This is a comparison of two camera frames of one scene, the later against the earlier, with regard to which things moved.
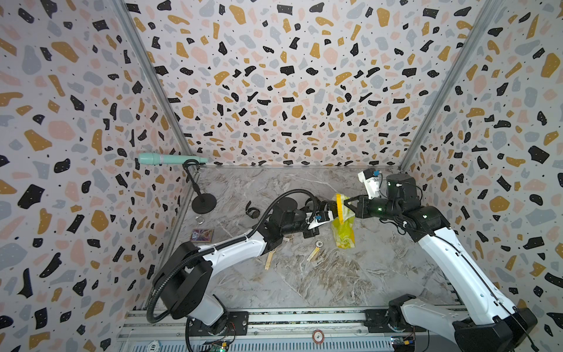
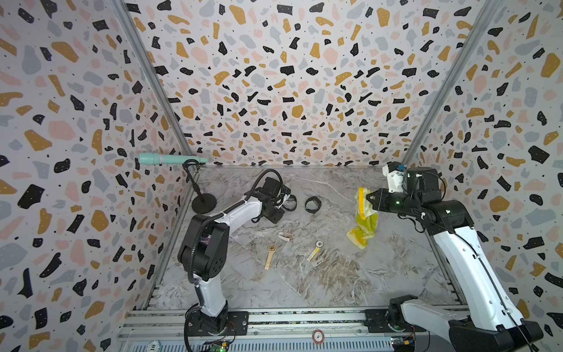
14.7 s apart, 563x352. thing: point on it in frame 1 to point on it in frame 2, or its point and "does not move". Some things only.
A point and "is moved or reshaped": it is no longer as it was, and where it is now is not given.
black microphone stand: [204, 203] does not move
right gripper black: [364, 210] to [383, 204]
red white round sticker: [318, 336] does not move
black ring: [326, 205] is moved or reshaped
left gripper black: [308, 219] to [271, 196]
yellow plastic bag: [343, 226] to [366, 219]
